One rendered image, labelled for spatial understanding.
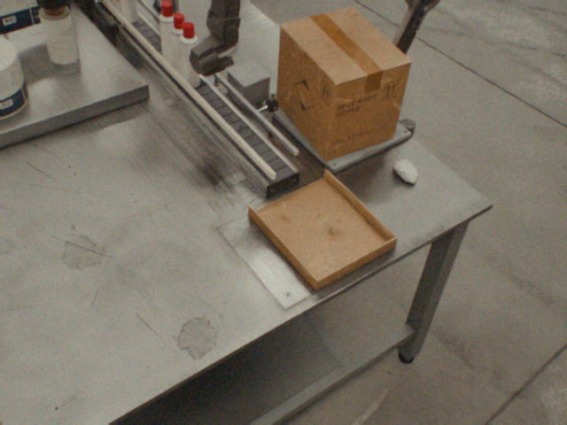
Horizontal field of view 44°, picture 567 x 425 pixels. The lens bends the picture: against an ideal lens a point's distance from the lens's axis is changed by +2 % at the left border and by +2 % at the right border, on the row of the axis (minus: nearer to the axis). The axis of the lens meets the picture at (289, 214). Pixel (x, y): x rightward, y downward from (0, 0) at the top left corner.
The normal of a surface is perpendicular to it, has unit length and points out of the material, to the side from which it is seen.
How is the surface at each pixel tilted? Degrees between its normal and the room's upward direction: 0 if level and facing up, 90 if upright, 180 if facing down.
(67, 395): 0
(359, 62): 0
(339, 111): 90
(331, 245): 0
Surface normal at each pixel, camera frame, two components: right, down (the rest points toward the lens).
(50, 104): 0.07, -0.68
